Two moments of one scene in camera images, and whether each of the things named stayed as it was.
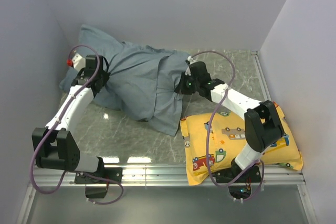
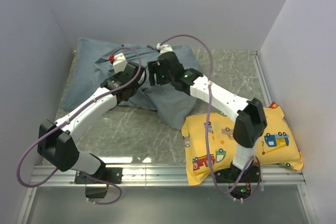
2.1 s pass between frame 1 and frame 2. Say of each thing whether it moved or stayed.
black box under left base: stayed
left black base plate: stayed
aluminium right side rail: stayed
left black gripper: moved
